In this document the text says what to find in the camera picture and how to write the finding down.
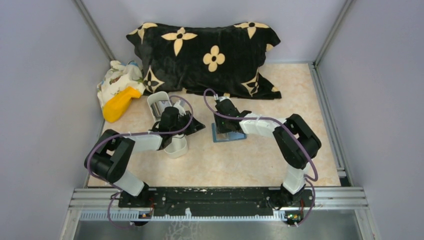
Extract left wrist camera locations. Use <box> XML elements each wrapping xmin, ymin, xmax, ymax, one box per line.
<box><xmin>172</xmin><ymin>99</ymin><xmax>186</xmax><ymax>116</ymax></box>

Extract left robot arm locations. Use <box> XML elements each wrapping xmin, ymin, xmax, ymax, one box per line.
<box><xmin>84</xmin><ymin>106</ymin><xmax>206</xmax><ymax>197</ymax></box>

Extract black cards in tray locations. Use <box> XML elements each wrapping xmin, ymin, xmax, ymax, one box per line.
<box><xmin>150</xmin><ymin>100</ymin><xmax>168</xmax><ymax>118</ymax></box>

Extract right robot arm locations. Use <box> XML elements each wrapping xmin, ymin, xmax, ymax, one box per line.
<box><xmin>214</xmin><ymin>97</ymin><xmax>322</xmax><ymax>196</ymax></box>

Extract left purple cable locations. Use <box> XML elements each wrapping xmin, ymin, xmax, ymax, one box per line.
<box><xmin>86</xmin><ymin>95</ymin><xmax>195</xmax><ymax>230</ymax></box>

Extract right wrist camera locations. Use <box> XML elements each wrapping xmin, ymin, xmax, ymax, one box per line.
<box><xmin>215</xmin><ymin>96</ymin><xmax>230</xmax><ymax>103</ymax></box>

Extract white oblong plastic tray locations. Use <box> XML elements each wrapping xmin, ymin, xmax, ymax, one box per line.
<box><xmin>147</xmin><ymin>91</ymin><xmax>189</xmax><ymax>159</ymax></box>

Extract floral patterned cloth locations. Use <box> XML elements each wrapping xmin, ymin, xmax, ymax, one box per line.
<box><xmin>96</xmin><ymin>60</ymin><xmax>146</xmax><ymax>109</ymax></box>

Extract yellow plastic object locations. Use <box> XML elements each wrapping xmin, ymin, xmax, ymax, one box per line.
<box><xmin>102</xmin><ymin>86</ymin><xmax>142</xmax><ymax>123</ymax></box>

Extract purple cable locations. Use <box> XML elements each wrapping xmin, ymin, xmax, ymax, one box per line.
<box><xmin>86</xmin><ymin>95</ymin><xmax>195</xmax><ymax>230</ymax></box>
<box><xmin>202</xmin><ymin>88</ymin><xmax>320</xmax><ymax>227</ymax></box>

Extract blue leather card holder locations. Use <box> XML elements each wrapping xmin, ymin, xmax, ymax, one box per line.
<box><xmin>212</xmin><ymin>125</ymin><xmax>247</xmax><ymax>143</ymax></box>

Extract black pillow with cream flowers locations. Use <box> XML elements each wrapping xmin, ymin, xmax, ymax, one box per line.
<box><xmin>126</xmin><ymin>21</ymin><xmax>282</xmax><ymax>100</ymax></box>

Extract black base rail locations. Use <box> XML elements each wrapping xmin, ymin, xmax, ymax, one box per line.
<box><xmin>118</xmin><ymin>186</ymin><xmax>313</xmax><ymax>217</ymax></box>

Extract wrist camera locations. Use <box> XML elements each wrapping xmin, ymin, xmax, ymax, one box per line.
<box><xmin>215</xmin><ymin>96</ymin><xmax>230</xmax><ymax>103</ymax></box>
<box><xmin>172</xmin><ymin>99</ymin><xmax>186</xmax><ymax>116</ymax></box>

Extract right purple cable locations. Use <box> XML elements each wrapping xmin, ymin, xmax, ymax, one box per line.
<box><xmin>202</xmin><ymin>88</ymin><xmax>320</xmax><ymax>227</ymax></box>

